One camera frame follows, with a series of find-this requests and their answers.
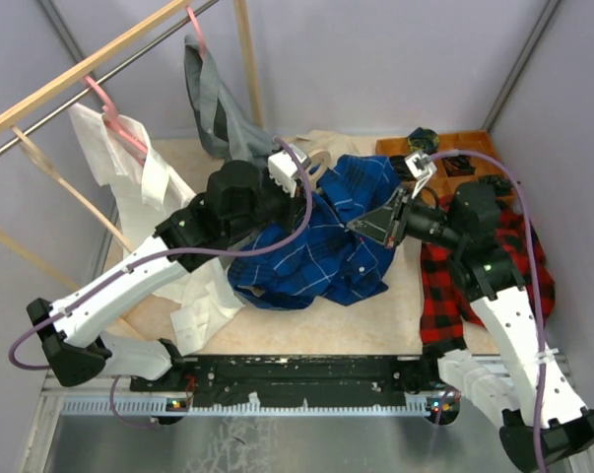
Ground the beige hanger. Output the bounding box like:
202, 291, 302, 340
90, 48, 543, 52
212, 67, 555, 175
11, 125, 132, 251
305, 149, 331, 191

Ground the pink hanger under grey shirt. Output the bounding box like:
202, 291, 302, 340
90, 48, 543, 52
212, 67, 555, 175
186, 5, 208, 59

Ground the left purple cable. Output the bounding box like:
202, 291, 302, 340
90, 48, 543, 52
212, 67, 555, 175
7, 136, 313, 428

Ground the aluminium rail with cable duct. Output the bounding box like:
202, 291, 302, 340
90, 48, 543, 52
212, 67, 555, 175
39, 355, 576, 418

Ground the blue plaid shirt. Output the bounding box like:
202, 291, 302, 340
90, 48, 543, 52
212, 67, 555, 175
228, 155, 400, 310

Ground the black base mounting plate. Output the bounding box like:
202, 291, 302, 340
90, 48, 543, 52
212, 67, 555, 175
130, 355, 433, 408

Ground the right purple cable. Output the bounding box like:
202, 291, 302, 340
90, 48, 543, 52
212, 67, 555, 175
427, 149, 547, 473

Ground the metal hanging rod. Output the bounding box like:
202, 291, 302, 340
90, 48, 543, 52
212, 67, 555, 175
0, 1, 194, 157

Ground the wooden clothes rack frame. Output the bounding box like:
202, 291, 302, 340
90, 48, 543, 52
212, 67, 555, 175
0, 0, 266, 341

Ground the black rolled cloth middle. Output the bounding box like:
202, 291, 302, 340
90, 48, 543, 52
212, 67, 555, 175
442, 156, 476, 177

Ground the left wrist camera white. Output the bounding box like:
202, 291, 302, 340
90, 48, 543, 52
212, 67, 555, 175
267, 150, 307, 198

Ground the dark rolled cloth right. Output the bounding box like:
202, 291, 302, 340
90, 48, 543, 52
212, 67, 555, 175
479, 174, 513, 197

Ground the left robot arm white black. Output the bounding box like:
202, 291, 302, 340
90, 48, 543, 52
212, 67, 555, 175
27, 153, 312, 391

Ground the beige hanger back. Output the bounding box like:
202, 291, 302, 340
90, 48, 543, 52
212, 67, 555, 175
11, 125, 132, 251

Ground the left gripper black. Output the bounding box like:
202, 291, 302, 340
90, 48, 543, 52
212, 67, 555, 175
226, 168, 316, 241

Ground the black rolled cloth left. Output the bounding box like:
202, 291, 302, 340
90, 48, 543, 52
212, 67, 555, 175
389, 155, 415, 182

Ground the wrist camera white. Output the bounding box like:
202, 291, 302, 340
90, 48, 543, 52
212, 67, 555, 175
267, 150, 307, 198
405, 150, 437, 199

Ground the beige shirt on table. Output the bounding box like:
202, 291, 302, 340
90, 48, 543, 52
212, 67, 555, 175
290, 130, 378, 167

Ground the black rolled cloth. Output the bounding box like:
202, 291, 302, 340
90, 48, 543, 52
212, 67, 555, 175
389, 155, 415, 182
442, 156, 476, 177

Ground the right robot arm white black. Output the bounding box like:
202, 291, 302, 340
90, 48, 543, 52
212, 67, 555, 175
348, 181, 594, 472

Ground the red black plaid shirt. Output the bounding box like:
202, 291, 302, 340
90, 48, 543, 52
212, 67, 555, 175
420, 182, 556, 353

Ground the pink hanger under white shirt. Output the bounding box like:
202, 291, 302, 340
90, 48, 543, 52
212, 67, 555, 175
82, 76, 148, 167

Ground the grey shirt on hanger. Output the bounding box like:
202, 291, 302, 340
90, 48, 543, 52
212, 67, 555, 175
183, 34, 278, 169

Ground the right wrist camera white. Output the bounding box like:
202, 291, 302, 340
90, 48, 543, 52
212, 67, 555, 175
405, 150, 437, 199

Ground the green blue rolled cloth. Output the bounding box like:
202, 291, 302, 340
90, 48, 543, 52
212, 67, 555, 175
407, 127, 440, 155

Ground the purple cable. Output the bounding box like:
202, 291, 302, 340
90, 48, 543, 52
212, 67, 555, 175
427, 149, 547, 473
7, 136, 313, 428

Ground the wooden compartment tray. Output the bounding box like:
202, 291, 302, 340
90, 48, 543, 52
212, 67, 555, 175
375, 131, 516, 208

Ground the beige hanger front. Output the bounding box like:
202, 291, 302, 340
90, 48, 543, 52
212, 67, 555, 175
305, 149, 331, 191

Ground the white shirt on hanger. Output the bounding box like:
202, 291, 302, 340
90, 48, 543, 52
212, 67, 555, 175
69, 103, 244, 355

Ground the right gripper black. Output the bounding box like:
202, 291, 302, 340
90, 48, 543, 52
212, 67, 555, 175
347, 184, 464, 252

